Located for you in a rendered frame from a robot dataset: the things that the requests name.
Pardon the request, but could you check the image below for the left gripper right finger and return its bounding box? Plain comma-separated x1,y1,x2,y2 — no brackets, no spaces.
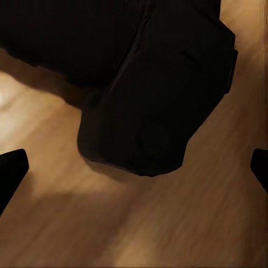
250,148,268,193

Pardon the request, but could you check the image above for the digital camera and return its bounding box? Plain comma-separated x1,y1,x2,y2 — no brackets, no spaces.
0,0,238,177

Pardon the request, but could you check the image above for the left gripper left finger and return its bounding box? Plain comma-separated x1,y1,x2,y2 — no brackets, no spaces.
0,149,29,215

